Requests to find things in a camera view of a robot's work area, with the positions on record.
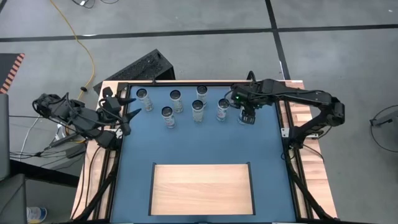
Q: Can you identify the black floor cable bundle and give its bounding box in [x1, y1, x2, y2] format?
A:
[9, 149, 68, 162]

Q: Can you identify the black perforated metal box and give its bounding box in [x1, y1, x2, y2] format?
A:
[93, 49, 176, 95]

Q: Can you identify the black diagonal frame strut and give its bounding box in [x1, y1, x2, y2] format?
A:
[284, 152, 335, 222]
[72, 146, 122, 222]

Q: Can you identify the black flat floor bar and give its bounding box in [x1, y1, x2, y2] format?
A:
[9, 159, 81, 188]

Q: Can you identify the black orange striped floor mat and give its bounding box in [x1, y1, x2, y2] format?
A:
[0, 52, 25, 95]

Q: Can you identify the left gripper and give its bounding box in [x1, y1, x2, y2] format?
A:
[99, 86, 142, 135]

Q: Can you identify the yellow floor cable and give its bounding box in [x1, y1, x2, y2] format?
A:
[49, 0, 96, 102]

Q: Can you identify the white plastic container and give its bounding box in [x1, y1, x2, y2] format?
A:
[26, 206, 48, 224]

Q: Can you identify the white power strip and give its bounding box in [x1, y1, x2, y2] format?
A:
[55, 124, 68, 140]

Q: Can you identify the black cable with white plug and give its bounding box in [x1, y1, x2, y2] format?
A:
[71, 0, 121, 9]

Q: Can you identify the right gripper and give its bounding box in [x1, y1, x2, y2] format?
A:
[231, 81, 267, 126]

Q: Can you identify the white floor cable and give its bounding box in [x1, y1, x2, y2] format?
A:
[19, 115, 41, 158]

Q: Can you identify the white Celsius can yellow band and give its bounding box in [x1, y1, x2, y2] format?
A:
[191, 99, 205, 123]

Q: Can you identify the white Celsius can red print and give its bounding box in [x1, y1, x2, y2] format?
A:
[216, 98, 231, 122]

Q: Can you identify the white Celsius can blue band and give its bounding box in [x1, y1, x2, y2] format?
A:
[196, 85, 208, 108]

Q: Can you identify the blue table mat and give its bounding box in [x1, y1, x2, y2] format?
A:
[110, 84, 297, 223]

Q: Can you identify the wooden shelf board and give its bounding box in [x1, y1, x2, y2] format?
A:
[148, 161, 256, 217]

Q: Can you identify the grey power adapter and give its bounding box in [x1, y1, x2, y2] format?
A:
[63, 143, 87, 159]

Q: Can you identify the black table frame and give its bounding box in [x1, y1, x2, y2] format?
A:
[93, 80, 312, 224]

